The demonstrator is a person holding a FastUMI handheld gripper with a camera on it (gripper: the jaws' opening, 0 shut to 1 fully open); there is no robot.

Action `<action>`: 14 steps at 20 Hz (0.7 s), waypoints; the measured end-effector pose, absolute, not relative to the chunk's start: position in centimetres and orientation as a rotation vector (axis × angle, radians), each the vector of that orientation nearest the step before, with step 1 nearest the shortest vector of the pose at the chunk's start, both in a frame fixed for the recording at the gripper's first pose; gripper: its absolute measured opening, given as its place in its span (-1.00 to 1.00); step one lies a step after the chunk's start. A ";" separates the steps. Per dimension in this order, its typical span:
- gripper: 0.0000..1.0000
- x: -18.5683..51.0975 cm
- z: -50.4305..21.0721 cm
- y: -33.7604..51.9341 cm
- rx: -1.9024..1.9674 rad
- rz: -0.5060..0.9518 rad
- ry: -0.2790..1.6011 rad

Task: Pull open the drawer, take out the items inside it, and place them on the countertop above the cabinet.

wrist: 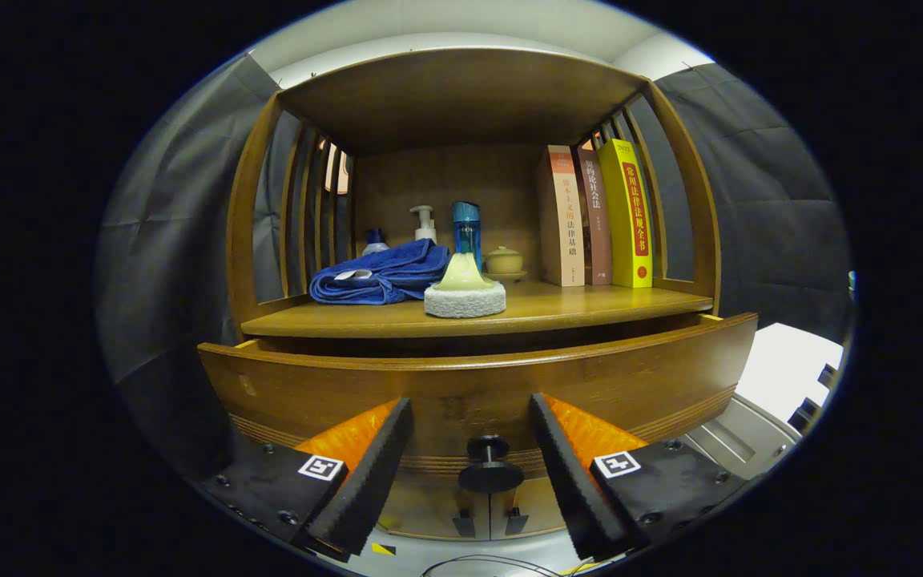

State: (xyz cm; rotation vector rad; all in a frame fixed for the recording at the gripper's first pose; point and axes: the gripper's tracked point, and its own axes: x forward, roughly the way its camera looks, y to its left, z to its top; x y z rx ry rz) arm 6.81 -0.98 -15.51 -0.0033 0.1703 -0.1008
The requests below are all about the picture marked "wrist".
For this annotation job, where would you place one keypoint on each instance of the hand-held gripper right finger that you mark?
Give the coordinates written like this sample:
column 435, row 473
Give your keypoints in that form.
column 572, row 489

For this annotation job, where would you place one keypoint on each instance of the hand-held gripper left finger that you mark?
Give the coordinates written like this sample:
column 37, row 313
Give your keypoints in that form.
column 365, row 489

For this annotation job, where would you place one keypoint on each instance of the wooden drawer with black knob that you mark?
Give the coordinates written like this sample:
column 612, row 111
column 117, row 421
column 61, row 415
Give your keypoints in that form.
column 469, row 377

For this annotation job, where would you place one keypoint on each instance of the wooden cabinet door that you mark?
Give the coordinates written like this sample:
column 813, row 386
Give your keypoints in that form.
column 534, row 513
column 429, row 505

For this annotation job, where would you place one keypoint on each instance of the wooden countertop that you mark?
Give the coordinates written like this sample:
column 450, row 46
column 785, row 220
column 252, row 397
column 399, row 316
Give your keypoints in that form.
column 574, row 304

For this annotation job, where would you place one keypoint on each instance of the wooden cabinet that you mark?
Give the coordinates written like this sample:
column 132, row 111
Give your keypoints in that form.
column 461, row 96

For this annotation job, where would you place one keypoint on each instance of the yellow black floor tape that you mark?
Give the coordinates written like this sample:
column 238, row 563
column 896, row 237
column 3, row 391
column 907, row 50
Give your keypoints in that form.
column 383, row 549

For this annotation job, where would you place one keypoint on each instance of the blue folded towel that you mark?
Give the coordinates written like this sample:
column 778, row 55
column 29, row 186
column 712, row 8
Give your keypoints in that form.
column 389, row 276

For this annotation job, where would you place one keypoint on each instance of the yellow lidded teacup with saucer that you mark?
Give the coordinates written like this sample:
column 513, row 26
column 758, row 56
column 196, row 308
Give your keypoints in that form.
column 505, row 262

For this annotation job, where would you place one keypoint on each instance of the black block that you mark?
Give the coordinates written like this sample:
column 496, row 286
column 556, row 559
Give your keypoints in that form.
column 802, row 414
column 828, row 377

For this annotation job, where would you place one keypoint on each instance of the white platform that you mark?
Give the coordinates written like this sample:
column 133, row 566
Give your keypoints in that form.
column 782, row 361

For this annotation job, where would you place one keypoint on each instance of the small white bottle blue cap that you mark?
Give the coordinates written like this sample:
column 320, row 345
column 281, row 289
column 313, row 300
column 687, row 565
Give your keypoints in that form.
column 374, row 243

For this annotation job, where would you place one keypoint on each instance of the beige book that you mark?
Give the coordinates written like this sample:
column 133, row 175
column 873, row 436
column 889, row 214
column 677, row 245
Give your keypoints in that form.
column 566, row 224

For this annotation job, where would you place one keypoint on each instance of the brown book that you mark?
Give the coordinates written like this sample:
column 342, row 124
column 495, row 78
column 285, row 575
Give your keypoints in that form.
column 596, row 224

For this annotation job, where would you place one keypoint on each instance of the yellow book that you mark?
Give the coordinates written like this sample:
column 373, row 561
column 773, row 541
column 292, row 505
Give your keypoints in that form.
column 628, row 224

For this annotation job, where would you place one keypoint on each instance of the white pump bottle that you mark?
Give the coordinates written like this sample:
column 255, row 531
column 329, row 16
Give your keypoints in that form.
column 425, row 224

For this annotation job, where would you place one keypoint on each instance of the blue glass bottle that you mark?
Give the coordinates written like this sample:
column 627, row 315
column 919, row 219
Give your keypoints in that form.
column 467, row 228

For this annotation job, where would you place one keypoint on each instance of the black backdrop cloth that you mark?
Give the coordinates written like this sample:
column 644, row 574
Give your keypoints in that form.
column 173, row 240

